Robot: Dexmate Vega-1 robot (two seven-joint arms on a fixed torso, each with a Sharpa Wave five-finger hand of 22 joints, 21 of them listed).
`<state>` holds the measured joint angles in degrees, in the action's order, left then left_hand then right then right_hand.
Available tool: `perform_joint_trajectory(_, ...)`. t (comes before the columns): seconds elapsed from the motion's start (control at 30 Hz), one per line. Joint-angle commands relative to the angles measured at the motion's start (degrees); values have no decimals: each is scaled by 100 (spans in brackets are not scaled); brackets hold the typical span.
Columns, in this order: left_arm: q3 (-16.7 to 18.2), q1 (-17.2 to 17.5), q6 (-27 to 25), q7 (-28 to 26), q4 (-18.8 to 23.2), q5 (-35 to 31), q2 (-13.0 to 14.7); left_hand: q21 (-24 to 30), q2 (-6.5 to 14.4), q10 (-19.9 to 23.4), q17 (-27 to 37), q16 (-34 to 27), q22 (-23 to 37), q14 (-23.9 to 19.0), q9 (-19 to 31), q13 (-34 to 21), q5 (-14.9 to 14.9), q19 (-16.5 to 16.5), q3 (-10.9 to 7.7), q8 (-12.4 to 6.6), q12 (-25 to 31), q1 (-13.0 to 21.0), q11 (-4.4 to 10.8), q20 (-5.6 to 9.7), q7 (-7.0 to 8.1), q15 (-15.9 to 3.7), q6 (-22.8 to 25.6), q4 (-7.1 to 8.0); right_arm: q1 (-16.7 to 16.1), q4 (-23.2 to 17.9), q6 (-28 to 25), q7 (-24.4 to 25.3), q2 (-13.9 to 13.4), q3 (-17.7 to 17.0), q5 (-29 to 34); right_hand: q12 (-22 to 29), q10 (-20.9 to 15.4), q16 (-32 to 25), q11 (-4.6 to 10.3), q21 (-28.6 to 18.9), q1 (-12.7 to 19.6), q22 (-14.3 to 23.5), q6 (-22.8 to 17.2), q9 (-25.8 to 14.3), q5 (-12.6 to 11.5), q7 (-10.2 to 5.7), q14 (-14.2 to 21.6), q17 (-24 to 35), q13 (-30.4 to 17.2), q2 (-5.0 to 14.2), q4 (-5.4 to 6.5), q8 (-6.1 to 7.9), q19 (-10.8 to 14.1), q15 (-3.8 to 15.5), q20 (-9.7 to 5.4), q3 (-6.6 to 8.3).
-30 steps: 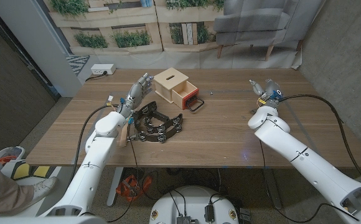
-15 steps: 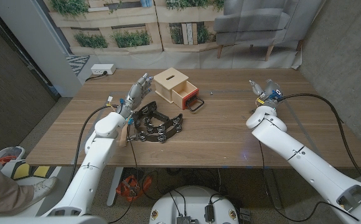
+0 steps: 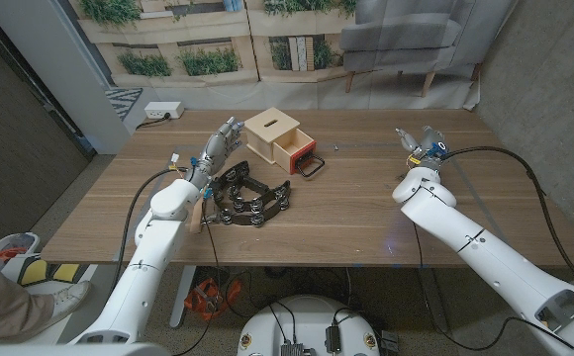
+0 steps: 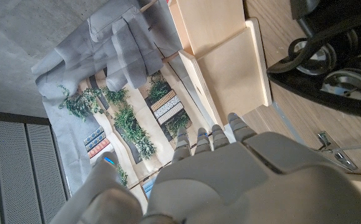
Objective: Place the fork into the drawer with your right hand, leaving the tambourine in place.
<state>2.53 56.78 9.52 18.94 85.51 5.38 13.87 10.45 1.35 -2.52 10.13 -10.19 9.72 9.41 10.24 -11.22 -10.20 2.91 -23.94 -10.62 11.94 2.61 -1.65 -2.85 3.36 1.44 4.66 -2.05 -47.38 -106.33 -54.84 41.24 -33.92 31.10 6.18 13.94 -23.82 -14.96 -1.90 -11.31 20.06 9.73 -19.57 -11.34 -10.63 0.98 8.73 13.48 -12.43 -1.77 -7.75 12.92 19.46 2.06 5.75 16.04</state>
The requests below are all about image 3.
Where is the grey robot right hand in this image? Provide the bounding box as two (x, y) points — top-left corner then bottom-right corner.
(395, 126), (449, 172)

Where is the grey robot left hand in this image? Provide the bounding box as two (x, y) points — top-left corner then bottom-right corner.
(186, 117), (245, 193)

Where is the black half-moon tambourine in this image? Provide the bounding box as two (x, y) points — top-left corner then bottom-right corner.
(207, 160), (292, 228)

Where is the wooden drawer with red front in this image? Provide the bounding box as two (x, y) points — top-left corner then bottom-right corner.
(271, 128), (326, 178)

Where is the wooden box with slot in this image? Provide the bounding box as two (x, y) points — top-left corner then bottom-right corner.
(243, 107), (302, 165)

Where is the white power strip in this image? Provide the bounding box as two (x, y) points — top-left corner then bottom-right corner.
(143, 101), (185, 121)

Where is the printed room backdrop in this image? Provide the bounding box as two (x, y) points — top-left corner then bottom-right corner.
(68, 0), (516, 123)

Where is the metal table leg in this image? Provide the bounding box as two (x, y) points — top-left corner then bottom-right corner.
(169, 265), (198, 329)
(417, 266), (450, 335)

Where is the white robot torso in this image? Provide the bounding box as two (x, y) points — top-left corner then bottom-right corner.
(237, 295), (382, 356)

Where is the white sneaker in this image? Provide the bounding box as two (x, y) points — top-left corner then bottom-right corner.
(29, 280), (93, 327)

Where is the black adapter on torso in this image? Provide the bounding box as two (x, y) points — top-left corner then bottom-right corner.
(324, 324), (342, 354)

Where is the white bin with orange contents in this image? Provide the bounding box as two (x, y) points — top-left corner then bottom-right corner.
(0, 231), (41, 261)

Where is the person's leg in beige trousers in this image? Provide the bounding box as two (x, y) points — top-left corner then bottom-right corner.
(0, 249), (55, 343)

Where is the black power strip cable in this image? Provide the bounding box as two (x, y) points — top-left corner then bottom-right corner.
(136, 113), (172, 131)

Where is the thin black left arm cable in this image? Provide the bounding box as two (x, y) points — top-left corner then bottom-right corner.
(172, 197), (227, 356)

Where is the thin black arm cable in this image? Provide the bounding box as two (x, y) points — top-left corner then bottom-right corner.
(172, 197), (227, 356)
(412, 222), (574, 353)

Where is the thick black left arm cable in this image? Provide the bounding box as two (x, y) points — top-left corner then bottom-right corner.
(110, 167), (189, 293)

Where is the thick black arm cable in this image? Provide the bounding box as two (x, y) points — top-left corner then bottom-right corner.
(439, 145), (574, 296)
(110, 167), (189, 293)

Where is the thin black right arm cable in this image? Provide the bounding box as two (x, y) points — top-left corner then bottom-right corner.
(412, 222), (574, 353)

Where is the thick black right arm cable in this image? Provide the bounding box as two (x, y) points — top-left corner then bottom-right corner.
(439, 145), (574, 296)

